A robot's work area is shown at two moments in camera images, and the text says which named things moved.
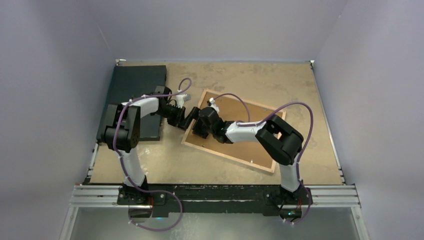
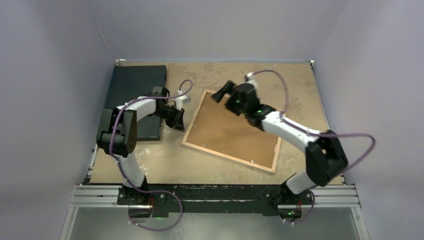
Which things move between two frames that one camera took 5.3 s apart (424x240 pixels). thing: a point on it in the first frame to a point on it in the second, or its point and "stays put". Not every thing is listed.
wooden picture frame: x=250 y=152 stays put
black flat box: x=129 y=82 stays put
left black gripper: x=179 y=117 stays put
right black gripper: x=194 y=114 to x=228 y=88
